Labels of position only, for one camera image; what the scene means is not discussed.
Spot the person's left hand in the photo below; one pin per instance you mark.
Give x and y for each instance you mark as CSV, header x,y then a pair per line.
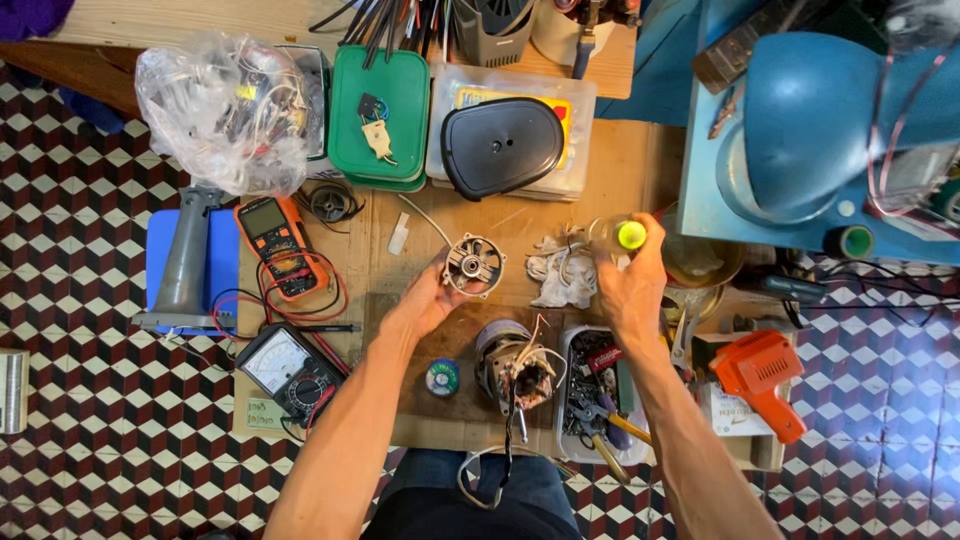
x,y
420,304

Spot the person's right hand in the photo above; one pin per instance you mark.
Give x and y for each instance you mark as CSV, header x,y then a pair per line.
x,y
634,292

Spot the round metal motor end cap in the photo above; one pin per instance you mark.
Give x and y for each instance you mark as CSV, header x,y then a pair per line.
x,y
474,262

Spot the metal scissors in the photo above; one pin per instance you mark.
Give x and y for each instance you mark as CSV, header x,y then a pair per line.
x,y
682,345

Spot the small white plastic piece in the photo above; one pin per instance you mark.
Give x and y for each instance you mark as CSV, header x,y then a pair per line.
x,y
398,234

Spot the brass bowl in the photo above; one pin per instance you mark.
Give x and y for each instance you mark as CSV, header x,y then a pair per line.
x,y
701,262

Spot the dirty white rag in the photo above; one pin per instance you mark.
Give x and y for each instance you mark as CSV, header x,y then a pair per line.
x,y
561,274

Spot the clear tray of small tools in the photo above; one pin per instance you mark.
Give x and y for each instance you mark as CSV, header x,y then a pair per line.
x,y
589,375

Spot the brown wooden work board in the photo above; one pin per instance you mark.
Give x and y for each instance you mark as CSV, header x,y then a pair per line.
x,y
442,412

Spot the red and black test leads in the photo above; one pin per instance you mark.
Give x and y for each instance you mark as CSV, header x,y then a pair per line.
x,y
300,304

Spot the black analog multimeter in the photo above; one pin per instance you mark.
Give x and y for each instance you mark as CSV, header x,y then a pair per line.
x,y
291,371

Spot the black rectangular device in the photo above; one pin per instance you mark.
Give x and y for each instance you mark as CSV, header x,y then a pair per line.
x,y
780,286

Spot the orange soldering gun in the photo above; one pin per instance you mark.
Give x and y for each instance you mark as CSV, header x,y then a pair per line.
x,y
757,379

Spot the orange digital multimeter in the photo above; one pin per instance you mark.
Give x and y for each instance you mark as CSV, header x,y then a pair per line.
x,y
279,244

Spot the white cardboard box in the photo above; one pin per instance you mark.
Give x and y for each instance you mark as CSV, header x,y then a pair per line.
x,y
731,416

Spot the clear plastic box yellow label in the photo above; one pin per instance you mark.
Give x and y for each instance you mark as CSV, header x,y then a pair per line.
x,y
581,135

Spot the beige plug with black part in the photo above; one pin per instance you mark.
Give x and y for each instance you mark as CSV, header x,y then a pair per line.
x,y
377,137

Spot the black fan motor cover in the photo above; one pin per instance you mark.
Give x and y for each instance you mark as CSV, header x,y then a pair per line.
x,y
501,146

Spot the blue plastic stool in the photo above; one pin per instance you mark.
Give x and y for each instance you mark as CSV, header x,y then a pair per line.
x,y
223,255

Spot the person's blue jeans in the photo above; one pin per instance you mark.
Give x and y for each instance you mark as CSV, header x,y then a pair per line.
x,y
532,480

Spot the green plastic lidded box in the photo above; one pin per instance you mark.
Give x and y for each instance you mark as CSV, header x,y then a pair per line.
x,y
379,97

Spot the person's black shirt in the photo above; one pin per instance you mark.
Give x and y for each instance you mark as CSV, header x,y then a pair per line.
x,y
469,517

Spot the green tape roll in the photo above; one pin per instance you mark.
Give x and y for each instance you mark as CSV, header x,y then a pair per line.
x,y
851,241

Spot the grey plastic fan stand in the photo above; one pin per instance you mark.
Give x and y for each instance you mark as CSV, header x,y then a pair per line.
x,y
184,259

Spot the blue metal machine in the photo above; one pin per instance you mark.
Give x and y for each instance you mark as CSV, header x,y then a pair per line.
x,y
810,127

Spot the cream round container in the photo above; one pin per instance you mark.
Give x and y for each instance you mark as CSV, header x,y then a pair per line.
x,y
559,30

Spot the clear plastic bag of parts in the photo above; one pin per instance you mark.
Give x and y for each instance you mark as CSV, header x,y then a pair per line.
x,y
225,112

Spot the grey plastic fan base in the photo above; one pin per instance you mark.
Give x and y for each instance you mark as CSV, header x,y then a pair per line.
x,y
495,30

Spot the blue cloth item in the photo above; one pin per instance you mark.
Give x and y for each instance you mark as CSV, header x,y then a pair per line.
x,y
90,109

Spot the shiny metal cylinder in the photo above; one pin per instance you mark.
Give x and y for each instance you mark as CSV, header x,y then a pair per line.
x,y
13,390

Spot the purple cloth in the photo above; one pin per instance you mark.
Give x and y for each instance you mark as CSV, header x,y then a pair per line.
x,y
34,15

